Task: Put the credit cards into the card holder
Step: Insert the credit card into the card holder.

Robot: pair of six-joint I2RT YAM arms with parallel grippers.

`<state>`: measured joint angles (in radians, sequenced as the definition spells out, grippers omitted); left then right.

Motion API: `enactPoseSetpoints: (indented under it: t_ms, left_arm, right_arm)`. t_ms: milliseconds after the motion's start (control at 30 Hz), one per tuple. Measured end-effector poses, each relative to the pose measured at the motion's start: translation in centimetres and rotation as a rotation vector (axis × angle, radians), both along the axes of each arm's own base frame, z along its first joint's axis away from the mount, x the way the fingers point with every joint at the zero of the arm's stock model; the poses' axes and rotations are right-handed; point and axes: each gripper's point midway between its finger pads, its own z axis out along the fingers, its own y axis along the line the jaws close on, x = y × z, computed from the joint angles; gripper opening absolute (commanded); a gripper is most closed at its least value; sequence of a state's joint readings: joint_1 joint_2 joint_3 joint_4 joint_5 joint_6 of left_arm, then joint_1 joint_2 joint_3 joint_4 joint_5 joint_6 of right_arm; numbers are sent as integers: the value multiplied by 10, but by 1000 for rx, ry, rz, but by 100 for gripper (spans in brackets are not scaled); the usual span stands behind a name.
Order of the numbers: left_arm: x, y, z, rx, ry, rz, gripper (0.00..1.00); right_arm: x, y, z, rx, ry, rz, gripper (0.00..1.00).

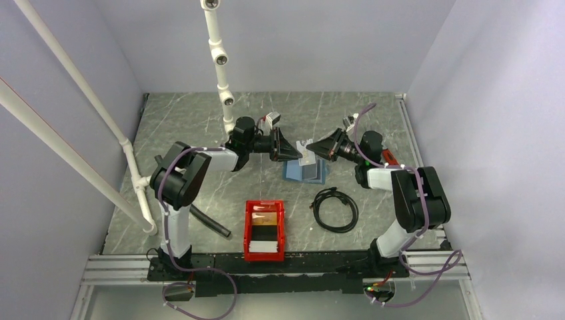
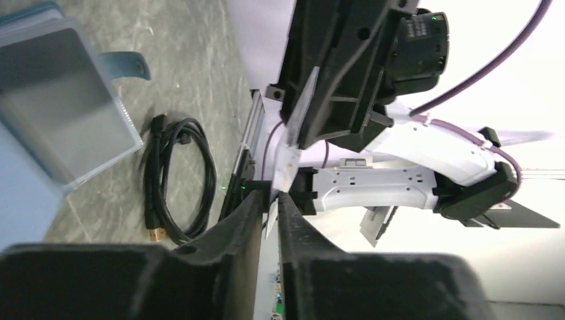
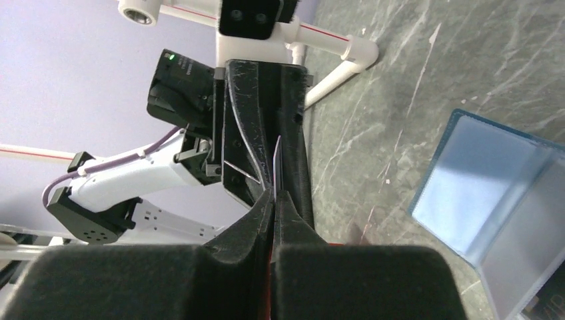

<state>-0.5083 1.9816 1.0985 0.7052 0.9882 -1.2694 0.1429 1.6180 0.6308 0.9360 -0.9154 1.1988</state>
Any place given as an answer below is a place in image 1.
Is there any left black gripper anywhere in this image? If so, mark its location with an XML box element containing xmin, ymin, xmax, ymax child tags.
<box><xmin>246</xmin><ymin>127</ymin><xmax>302</xmax><ymax>163</ymax></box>

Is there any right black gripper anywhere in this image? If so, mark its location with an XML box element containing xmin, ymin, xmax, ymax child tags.
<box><xmin>306</xmin><ymin>128</ymin><xmax>365</xmax><ymax>165</ymax></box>

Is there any blue card holder wallet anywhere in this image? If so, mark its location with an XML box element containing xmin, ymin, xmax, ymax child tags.
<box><xmin>282</xmin><ymin>159</ymin><xmax>329</xmax><ymax>185</ymax></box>

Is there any white credit card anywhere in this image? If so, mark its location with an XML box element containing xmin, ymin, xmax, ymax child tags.
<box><xmin>296</xmin><ymin>139</ymin><xmax>316</xmax><ymax>167</ymax></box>

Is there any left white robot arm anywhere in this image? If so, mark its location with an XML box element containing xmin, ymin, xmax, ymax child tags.
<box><xmin>149</xmin><ymin>117</ymin><xmax>302</xmax><ymax>280</ymax></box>

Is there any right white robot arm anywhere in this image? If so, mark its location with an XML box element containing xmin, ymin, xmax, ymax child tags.
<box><xmin>306</xmin><ymin>129</ymin><xmax>451</xmax><ymax>277</ymax></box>

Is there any gold card in bin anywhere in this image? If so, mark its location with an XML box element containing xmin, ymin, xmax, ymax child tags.
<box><xmin>251</xmin><ymin>212</ymin><xmax>279</xmax><ymax>226</ymax></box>

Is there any white card stack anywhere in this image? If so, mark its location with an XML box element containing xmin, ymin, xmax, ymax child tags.
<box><xmin>248</xmin><ymin>240</ymin><xmax>279</xmax><ymax>253</ymax></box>

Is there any red plastic bin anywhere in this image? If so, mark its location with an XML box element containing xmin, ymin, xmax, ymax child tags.
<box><xmin>243</xmin><ymin>200</ymin><xmax>286</xmax><ymax>263</ymax></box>

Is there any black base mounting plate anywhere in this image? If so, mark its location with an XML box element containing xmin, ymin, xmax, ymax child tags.
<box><xmin>147</xmin><ymin>250</ymin><xmax>408</xmax><ymax>297</ymax></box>

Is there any red handled adjustable wrench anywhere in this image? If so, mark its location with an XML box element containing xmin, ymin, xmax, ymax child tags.
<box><xmin>382</xmin><ymin>149</ymin><xmax>399</xmax><ymax>165</ymax></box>

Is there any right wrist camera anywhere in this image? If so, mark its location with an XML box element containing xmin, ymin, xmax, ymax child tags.
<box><xmin>342</xmin><ymin>113</ymin><xmax>358</xmax><ymax>132</ymax></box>

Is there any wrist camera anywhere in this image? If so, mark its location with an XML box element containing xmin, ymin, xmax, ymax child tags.
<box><xmin>342</xmin><ymin>113</ymin><xmax>358</xmax><ymax>132</ymax></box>
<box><xmin>257</xmin><ymin>111</ymin><xmax>281</xmax><ymax>133</ymax></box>

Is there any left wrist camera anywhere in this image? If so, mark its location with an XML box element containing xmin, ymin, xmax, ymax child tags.
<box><xmin>257</xmin><ymin>111</ymin><xmax>281</xmax><ymax>133</ymax></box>

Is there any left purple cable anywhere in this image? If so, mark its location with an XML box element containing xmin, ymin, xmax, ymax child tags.
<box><xmin>157</xmin><ymin>146</ymin><xmax>239</xmax><ymax>320</ymax></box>

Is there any purple cable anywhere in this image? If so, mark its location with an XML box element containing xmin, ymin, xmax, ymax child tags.
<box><xmin>352</xmin><ymin>103</ymin><xmax>464</xmax><ymax>309</ymax></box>
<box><xmin>157</xmin><ymin>146</ymin><xmax>239</xmax><ymax>320</ymax></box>

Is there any coiled black cable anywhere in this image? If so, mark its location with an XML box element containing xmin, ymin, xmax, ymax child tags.
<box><xmin>310</xmin><ymin>187</ymin><xmax>359</xmax><ymax>233</ymax></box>

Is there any black corrugated hose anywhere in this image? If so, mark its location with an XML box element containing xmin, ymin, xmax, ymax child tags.
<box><xmin>154</xmin><ymin>154</ymin><xmax>232</xmax><ymax>239</ymax></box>

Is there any aluminium rail frame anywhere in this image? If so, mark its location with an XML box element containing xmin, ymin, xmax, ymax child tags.
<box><xmin>73</xmin><ymin>92</ymin><xmax>474</xmax><ymax>319</ymax></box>

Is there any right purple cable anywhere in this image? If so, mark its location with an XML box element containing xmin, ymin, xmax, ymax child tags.
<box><xmin>352</xmin><ymin>103</ymin><xmax>464</xmax><ymax>309</ymax></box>

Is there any white PVC pipe frame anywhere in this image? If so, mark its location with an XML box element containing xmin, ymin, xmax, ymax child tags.
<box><xmin>0</xmin><ymin>0</ymin><xmax>239</xmax><ymax>236</ymax></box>

